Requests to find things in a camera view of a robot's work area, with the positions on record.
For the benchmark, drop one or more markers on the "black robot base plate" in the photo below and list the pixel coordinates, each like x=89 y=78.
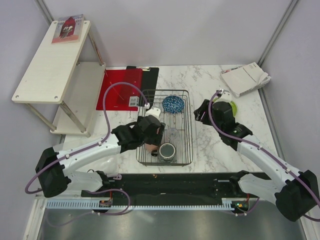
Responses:
x=171 y=188

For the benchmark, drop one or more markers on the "lime green plastic plate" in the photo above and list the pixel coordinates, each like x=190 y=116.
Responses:
x=233 y=105

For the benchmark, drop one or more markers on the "pink plastic cup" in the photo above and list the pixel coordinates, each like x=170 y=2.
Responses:
x=151 y=147

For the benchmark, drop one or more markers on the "blue patterned ceramic bowl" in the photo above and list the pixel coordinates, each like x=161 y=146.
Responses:
x=173 y=104

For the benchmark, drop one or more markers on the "white spiral notebook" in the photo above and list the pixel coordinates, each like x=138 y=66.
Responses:
x=245 y=79

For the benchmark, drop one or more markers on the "dark green ceramic mug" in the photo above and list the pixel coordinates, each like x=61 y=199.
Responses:
x=166 y=153

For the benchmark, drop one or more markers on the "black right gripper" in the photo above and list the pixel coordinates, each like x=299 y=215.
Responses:
x=199 y=112

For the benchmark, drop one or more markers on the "light blue cable duct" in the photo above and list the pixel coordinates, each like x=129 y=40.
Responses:
x=95 y=204

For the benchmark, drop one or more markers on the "red illustrated book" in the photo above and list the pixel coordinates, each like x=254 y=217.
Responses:
x=68 y=29

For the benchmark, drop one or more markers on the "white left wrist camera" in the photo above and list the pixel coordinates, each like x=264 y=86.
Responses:
x=150 y=110

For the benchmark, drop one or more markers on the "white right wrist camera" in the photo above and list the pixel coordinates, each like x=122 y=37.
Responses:
x=224 y=96

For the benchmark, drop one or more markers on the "clear glass tumbler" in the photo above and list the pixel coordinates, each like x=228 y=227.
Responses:
x=172 y=135

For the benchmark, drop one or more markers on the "red transparent plastic folder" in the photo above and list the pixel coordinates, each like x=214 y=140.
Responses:
x=120 y=90

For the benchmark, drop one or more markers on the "black clipboard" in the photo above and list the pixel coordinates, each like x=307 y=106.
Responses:
x=148 y=82

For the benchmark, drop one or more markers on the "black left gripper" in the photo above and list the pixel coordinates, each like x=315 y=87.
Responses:
x=156 y=138

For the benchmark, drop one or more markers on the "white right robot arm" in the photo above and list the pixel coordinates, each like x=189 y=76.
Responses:
x=292 y=191

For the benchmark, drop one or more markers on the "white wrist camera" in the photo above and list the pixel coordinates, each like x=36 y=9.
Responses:
x=150 y=110
x=224 y=96

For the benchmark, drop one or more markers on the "black wire dish rack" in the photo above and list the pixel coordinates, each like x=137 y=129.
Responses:
x=181 y=121

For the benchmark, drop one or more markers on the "white two-tier shelf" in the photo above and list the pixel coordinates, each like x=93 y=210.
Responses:
x=62 y=83

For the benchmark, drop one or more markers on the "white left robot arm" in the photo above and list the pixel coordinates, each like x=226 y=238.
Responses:
x=57 y=171

